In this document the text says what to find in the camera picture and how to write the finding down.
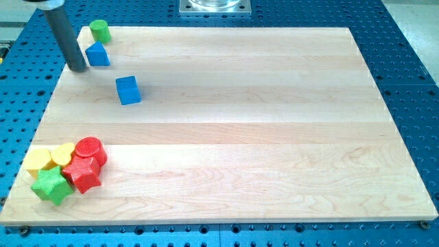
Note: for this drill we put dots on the blue cube block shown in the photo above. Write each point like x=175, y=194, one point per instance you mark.
x=128, y=90

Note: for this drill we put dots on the silver rod mount collar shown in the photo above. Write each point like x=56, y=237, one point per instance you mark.
x=45, y=4

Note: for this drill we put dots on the green cylinder block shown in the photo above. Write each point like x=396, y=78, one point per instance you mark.
x=100, y=31

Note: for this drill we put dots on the red cylinder block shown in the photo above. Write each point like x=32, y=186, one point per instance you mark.
x=91, y=147

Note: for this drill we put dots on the blue perforated metal table plate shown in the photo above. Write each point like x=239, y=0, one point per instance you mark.
x=399, y=40

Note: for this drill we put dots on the yellow heart block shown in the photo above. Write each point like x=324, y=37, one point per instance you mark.
x=62, y=154

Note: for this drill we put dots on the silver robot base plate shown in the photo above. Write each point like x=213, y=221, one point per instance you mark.
x=215, y=7

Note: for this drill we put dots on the blue triangle block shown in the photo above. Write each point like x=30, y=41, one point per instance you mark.
x=97, y=55

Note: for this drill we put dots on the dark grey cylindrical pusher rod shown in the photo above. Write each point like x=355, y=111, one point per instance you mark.
x=65, y=37

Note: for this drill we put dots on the green star block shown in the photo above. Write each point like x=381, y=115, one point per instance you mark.
x=52, y=185

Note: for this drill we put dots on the yellow hexagon block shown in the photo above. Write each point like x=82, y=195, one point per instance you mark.
x=37, y=160

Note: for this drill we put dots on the red star block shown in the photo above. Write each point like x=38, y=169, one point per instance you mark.
x=83, y=173

